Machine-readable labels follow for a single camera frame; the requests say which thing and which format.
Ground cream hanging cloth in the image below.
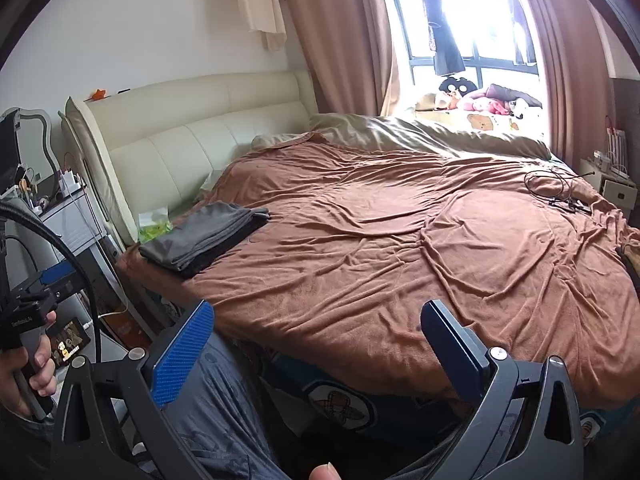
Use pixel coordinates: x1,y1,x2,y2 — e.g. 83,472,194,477
234,0,287,52

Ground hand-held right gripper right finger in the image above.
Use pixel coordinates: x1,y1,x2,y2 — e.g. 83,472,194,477
420,300,586,480

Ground pink plush toy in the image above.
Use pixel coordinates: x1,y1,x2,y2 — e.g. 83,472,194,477
457,87,516,116

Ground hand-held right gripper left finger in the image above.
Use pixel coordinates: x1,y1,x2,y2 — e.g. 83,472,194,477
50,299,215,480

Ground black screen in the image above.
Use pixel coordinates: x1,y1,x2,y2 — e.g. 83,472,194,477
0,109,24,195

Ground grey patterned pants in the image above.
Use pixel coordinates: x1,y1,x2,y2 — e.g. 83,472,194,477
150,332,476,480

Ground beige duvet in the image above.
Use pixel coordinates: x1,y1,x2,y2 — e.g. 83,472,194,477
250,112,551,161

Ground white charger block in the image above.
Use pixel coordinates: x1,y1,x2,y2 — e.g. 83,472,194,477
60,170,87,194

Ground person's left hand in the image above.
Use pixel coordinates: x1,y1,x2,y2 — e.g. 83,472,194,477
0,310,58,418

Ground brown garment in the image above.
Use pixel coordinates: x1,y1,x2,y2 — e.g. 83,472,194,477
617,242,640,306

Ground thick black braided cable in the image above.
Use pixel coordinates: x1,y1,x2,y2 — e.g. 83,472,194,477
0,200,103,366

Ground short black hanging garment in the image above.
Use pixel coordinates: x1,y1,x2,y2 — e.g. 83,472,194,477
502,0,531,66

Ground brown blanket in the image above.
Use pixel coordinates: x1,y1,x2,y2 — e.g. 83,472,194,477
117,132,640,401

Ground white bedside cabinet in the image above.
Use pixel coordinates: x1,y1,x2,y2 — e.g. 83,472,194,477
40,195,126,311

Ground dark grey cushion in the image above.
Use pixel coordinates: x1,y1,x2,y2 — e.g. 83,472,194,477
487,83,543,108

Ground grey t-shirt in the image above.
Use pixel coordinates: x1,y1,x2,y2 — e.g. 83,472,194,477
139,201,271,273

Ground green tissue pack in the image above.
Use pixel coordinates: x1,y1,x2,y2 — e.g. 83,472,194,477
137,208,173,243

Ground white wire rack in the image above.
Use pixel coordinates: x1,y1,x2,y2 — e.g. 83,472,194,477
605,116,630,178

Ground cream leather headboard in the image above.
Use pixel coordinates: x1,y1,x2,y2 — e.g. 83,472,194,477
60,71,321,248

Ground blue cartoon print bed skirt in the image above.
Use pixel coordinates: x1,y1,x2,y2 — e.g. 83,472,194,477
240,345,611,441

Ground white nightstand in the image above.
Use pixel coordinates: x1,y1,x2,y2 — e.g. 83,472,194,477
580,157,638,211

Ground window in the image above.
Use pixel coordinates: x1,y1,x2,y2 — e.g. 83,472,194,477
390,0,538,96

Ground wavy frame mirror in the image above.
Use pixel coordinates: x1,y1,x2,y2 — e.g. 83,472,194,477
19,107,57,177

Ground black yellow plush toy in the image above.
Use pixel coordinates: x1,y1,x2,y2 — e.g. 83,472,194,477
439,75,476,95

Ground black folded t-shirt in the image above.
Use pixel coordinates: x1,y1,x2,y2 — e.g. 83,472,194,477
150,220,266,281

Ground coiled black cable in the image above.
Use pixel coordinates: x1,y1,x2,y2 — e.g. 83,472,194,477
524,170,598,206

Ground long black hanging garment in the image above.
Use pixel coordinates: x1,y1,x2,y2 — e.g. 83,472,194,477
417,0,466,77

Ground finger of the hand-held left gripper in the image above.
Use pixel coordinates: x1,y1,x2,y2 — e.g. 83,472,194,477
39,266,80,286
27,280,81,306

